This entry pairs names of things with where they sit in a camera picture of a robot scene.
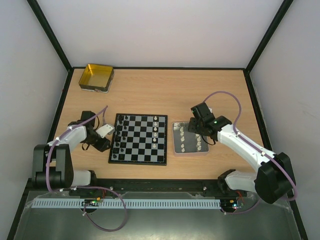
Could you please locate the grey tray with pink rim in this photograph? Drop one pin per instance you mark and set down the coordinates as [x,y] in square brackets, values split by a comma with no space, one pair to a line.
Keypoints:
[191,142]

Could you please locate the yellow metal tin box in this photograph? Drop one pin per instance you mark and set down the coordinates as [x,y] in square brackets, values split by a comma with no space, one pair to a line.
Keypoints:
[96,78]

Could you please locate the black white chess board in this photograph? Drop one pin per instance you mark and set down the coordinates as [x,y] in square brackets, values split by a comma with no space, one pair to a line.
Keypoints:
[136,140]

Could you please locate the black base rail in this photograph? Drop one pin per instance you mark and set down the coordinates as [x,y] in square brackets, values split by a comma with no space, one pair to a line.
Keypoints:
[203,187]

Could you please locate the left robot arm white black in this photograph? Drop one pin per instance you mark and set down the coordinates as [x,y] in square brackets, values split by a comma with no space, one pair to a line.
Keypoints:
[52,166]

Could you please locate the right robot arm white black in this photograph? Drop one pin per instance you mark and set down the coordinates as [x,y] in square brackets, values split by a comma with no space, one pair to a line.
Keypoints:
[272,177]

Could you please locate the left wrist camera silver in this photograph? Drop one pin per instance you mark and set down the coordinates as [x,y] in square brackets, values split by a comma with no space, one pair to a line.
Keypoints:
[105,130]

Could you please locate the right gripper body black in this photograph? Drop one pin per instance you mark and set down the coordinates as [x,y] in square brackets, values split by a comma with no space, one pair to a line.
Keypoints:
[196,125]

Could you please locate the white slotted cable duct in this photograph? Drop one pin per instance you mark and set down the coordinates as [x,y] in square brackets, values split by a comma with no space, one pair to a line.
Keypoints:
[74,203]

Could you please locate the black enclosure frame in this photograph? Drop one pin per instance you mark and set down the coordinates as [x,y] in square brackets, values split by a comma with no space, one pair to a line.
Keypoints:
[167,56]

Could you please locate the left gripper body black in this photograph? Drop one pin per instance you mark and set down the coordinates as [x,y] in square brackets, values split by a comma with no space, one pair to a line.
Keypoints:
[99,146]

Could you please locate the black rook piece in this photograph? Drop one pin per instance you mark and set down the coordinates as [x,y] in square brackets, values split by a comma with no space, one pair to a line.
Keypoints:
[120,117]

